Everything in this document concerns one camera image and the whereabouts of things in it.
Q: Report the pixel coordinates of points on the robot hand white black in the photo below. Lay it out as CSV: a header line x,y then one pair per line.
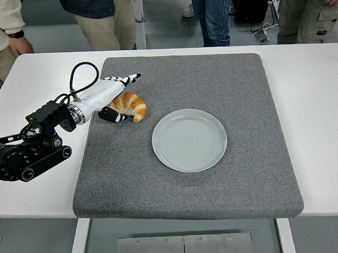
x,y
101,91

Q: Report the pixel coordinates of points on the golden croissant bread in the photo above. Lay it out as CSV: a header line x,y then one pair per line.
x,y
133,105

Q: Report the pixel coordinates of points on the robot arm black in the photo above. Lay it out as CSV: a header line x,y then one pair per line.
x,y
14,162

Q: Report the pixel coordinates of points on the pale grey round plate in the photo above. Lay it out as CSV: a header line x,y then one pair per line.
x,y
189,141

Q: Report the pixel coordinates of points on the grey metal plate with screws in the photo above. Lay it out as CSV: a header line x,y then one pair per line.
x,y
184,248

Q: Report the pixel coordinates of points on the grey felt mat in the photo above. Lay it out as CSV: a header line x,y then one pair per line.
x,y
184,84

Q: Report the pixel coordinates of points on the white table leg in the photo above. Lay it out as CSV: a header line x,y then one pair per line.
x,y
78,243
286,239

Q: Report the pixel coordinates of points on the grey power strip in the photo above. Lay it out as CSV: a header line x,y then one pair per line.
x,y
263,35

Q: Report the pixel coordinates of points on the black equipment box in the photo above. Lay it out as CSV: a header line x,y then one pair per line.
x,y
252,7

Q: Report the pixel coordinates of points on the white desk leg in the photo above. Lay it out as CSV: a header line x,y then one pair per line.
x,y
274,6

